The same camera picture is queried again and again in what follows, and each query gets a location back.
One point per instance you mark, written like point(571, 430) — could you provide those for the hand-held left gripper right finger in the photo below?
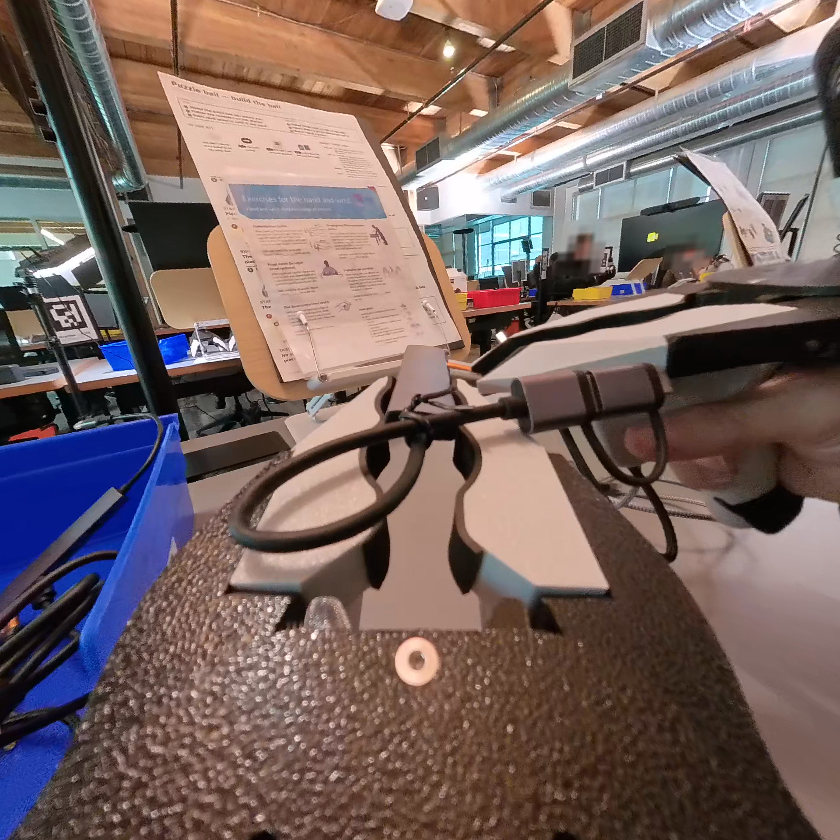
point(531, 525)

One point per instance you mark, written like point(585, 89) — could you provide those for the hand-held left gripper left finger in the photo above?
point(295, 571)

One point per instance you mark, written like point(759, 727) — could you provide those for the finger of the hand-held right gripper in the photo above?
point(623, 312)
point(590, 358)

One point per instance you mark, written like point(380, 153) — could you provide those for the dark grey USB hub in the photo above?
point(65, 554)

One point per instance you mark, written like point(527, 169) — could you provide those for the blue bin with tag sticker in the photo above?
point(65, 472)

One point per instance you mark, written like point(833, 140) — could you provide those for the grey desk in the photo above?
point(754, 623)

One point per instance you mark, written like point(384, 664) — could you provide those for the neighbouring office desk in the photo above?
point(39, 377)

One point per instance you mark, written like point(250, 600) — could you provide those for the person's right hand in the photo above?
point(722, 433)

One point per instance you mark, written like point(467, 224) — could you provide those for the small blue bin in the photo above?
point(131, 351)
point(630, 289)

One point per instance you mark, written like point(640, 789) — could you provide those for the large black monitor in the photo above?
point(663, 236)

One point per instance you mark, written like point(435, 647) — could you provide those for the red bin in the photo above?
point(495, 298)

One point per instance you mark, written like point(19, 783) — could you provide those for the ventilation grille box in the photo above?
point(607, 39)

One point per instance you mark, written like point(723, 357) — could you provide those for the sheet with blue banner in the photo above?
point(315, 275)

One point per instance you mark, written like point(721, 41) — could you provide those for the tan wooden board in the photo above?
point(184, 298)

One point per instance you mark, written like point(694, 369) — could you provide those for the fiducial marker board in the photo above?
point(69, 318)

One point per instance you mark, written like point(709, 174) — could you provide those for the black panel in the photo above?
point(170, 233)

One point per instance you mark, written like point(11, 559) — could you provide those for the white ceiling access point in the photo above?
point(394, 6)

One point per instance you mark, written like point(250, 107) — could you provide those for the large printed instruction sheet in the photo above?
point(262, 118)

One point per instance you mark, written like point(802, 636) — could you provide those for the black metal pole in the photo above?
point(88, 197)

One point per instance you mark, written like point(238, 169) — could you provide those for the conference camera bar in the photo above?
point(669, 205)

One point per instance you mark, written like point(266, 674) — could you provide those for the silver ventilation duct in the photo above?
point(656, 124)
point(98, 79)

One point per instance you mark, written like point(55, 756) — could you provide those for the black wall speaker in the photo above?
point(426, 197)

